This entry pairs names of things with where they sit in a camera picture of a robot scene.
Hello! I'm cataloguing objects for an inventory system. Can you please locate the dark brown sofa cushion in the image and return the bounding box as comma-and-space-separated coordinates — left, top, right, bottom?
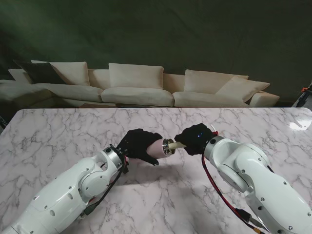
14, 59, 67, 85

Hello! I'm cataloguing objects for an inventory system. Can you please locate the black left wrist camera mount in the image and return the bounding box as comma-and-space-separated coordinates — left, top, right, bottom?
121, 157, 130, 175

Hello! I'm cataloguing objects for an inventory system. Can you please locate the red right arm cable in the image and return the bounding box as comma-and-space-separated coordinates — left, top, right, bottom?
201, 154, 271, 231

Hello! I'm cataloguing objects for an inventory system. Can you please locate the pink thermos body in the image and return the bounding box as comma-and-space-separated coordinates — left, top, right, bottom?
146, 138, 176, 159

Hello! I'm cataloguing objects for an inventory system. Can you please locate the white stand with orange clamp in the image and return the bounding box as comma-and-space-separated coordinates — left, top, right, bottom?
292, 82, 312, 108

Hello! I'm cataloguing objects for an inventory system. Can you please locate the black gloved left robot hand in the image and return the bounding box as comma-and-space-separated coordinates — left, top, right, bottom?
117, 128, 164, 167

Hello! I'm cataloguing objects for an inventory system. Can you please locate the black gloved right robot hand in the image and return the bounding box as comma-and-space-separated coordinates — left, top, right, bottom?
174, 123, 215, 157

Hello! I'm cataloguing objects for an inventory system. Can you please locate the cream fabric sofa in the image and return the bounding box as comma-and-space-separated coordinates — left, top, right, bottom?
0, 60, 281, 108

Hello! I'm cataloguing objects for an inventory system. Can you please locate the cream sofa cushion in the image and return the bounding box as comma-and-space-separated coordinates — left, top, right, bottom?
184, 69, 250, 95
215, 76, 271, 103
31, 60, 89, 86
108, 62, 164, 90

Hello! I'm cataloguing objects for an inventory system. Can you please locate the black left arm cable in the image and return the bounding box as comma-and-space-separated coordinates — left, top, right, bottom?
81, 156, 130, 217

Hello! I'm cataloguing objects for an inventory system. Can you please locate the sponge cup brush red handle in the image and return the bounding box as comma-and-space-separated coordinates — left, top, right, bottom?
168, 124, 218, 150

